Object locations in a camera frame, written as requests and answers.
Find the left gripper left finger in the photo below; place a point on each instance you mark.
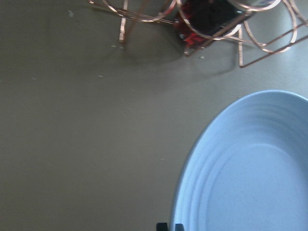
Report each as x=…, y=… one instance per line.
x=162, y=226

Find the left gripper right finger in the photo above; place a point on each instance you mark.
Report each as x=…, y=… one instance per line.
x=179, y=227

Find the blue ceramic plate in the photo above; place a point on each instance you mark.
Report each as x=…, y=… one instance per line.
x=248, y=171

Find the dark sauce bottle front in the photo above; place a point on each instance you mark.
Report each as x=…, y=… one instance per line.
x=201, y=22

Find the copper wire bottle rack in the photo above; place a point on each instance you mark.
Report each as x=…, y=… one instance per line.
x=250, y=50

